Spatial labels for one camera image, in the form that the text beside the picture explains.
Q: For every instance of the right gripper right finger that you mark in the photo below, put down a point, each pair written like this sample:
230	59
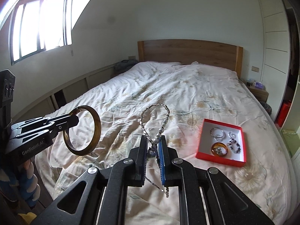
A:
169	172

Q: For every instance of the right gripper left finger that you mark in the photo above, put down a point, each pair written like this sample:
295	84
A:
138	169

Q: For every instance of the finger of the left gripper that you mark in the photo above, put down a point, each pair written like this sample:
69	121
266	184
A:
58	125

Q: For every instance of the amber resin bangle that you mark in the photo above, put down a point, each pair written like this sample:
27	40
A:
216	145

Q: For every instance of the large thin silver hoop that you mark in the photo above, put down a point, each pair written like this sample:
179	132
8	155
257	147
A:
217	133

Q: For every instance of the dark brown bangle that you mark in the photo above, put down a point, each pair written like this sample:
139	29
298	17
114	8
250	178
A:
88	132

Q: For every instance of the silver wrist watch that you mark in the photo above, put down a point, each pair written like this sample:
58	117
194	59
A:
220	151

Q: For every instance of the red jewelry box tray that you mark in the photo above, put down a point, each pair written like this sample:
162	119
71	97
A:
234	140

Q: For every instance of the floral white bed duvet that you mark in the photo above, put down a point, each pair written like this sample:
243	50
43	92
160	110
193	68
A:
138	101

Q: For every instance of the dark bag beside bed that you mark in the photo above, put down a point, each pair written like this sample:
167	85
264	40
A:
124	65

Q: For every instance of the wooden headboard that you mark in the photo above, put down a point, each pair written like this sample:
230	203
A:
187	51

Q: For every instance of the window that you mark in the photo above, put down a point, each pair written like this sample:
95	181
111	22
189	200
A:
37	26

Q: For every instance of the wooden nightstand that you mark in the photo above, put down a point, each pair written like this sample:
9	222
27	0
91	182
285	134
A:
258	91

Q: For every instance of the purple tissue box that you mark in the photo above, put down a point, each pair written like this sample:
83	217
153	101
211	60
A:
257	84

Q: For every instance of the white wardrobe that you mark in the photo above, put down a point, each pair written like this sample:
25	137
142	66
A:
280	70

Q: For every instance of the low wall shelf unit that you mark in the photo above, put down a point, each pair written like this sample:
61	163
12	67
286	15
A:
69	91

